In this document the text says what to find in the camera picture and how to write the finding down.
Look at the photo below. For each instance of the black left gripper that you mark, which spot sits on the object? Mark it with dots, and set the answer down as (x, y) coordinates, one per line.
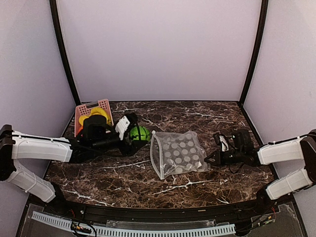
(132, 148)

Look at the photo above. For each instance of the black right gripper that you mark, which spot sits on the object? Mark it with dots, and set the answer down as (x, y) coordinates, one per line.
(217, 163)

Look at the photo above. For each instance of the green fake watermelon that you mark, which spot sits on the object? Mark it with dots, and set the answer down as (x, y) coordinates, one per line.
(140, 133)

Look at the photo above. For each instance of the clear zip top bag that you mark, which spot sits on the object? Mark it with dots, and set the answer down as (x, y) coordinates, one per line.
(176, 153)

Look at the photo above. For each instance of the yellow fake banana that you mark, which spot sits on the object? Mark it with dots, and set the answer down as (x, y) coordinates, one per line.
(101, 112)

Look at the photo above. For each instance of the yellow fake lemon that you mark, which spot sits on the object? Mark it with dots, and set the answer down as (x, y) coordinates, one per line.
(81, 120)

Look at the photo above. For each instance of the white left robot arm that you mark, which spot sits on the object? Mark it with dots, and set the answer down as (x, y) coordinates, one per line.
(16, 147)

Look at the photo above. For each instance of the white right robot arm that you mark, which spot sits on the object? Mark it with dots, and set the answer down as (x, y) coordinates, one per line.
(300, 149)

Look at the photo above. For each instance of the pink perforated plastic basket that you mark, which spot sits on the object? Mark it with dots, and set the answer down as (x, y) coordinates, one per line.
(85, 110)

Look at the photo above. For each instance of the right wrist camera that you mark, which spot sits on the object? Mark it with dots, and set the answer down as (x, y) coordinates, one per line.
(239, 141)

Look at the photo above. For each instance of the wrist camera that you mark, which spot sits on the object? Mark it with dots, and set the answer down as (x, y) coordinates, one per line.
(239, 141)
(96, 128)

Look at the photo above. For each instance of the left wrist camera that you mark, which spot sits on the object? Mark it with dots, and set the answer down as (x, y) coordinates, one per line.
(96, 128)

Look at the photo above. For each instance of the black front rail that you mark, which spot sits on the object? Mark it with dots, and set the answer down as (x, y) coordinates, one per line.
(232, 213)

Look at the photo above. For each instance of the white slotted cable duct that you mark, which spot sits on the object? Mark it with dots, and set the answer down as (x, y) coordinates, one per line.
(136, 229)

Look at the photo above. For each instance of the black frame post left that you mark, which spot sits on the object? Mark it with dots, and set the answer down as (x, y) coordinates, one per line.
(62, 51)

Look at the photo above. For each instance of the black frame post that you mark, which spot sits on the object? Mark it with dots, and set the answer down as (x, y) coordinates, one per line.
(255, 51)
(62, 51)

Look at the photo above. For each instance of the black frame post right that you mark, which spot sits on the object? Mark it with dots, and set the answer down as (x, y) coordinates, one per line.
(255, 51)

